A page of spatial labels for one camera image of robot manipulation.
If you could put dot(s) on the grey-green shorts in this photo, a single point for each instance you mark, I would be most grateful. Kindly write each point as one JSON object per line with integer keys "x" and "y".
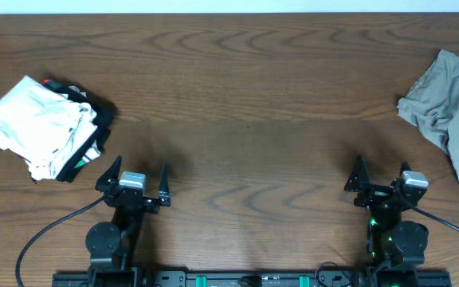
{"x": 432, "y": 105}

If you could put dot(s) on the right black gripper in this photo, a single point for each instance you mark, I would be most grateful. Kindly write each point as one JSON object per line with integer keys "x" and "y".
{"x": 374, "y": 194}

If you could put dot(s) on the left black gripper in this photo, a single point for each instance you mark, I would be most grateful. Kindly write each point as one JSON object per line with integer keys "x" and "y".
{"x": 132, "y": 198}

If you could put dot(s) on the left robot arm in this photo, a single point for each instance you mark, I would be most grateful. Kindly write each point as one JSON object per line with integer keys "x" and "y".
{"x": 112, "y": 244}

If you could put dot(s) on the white folded garment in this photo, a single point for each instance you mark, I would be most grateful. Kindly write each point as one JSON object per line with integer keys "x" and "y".
{"x": 45, "y": 128}

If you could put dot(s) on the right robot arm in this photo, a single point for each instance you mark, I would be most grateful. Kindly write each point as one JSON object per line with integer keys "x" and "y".
{"x": 397, "y": 246}

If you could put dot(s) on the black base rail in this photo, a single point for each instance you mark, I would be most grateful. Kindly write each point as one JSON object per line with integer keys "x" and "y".
{"x": 322, "y": 277}

